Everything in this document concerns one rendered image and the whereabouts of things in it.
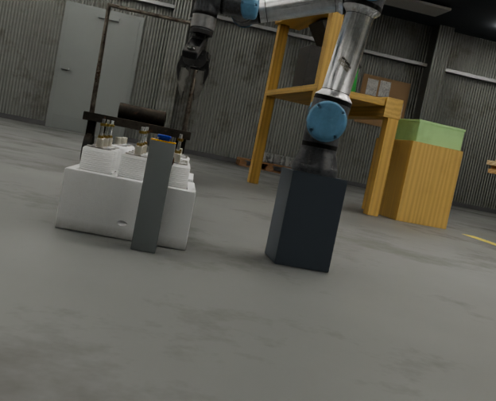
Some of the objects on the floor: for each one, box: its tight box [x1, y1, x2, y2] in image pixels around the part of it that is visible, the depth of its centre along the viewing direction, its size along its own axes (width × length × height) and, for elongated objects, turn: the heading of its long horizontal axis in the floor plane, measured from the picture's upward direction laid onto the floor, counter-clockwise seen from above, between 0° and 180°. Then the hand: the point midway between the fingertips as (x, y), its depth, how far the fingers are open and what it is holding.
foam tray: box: [55, 164, 196, 251], centre depth 214 cm, size 39×39×18 cm
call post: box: [130, 139, 176, 253], centre depth 186 cm, size 7×7×31 cm
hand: (187, 94), depth 200 cm, fingers open, 3 cm apart
